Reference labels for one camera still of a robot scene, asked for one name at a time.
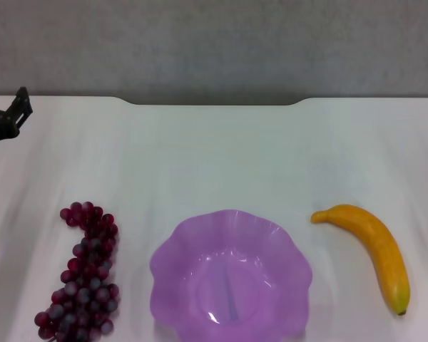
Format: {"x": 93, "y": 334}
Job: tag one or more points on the yellow banana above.
{"x": 385, "y": 256}

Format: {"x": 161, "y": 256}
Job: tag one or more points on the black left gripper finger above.
{"x": 18, "y": 101}
{"x": 25, "y": 112}

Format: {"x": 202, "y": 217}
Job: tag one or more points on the purple wavy plastic plate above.
{"x": 232, "y": 278}

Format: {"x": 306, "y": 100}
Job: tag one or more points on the dark red grape bunch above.
{"x": 89, "y": 292}

